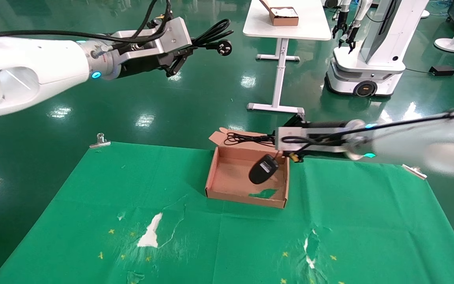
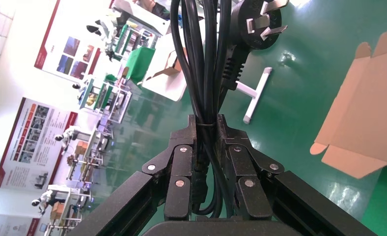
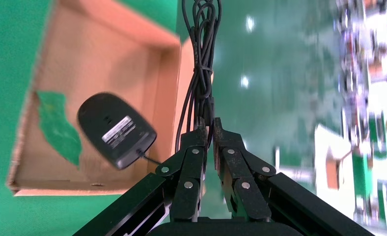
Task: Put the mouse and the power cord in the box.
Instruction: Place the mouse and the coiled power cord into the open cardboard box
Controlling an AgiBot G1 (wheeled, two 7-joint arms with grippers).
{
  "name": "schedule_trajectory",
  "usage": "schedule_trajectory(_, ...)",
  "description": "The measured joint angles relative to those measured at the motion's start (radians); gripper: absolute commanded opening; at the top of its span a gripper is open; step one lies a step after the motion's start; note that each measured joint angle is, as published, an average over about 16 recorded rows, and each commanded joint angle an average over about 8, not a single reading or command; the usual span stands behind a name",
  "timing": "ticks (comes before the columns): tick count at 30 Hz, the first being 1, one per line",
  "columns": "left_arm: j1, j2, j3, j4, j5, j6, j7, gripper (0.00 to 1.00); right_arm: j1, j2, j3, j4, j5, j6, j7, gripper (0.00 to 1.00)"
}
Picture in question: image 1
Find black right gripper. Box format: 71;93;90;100
289;112;350;130

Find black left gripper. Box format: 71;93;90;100
121;43;194;78

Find black power cable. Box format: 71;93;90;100
190;19;234;56

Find black wired computer mouse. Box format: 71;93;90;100
224;132;280;185

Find background robot arm black gripper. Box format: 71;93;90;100
331;0;350;39
339;0;369;54

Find open brown cardboard box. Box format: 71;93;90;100
205;127;300;209

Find small open cardboard box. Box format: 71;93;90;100
259;0;299;26

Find white standing desk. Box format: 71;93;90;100
243;0;332;115

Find white wheeled background robot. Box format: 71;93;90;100
325;0;430;97

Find silver metal binder clip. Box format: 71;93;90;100
402;164;428;180
89;133;111;149

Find green table cloth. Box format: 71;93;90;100
0;141;454;284

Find black power adapter brick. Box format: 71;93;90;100
429;66;454;77

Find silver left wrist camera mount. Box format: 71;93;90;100
111;17;193;60

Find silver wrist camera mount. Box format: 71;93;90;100
275;126;350;153
111;17;193;60

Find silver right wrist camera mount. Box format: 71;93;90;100
275;126;350;153

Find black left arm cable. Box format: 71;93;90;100
0;0;172;45

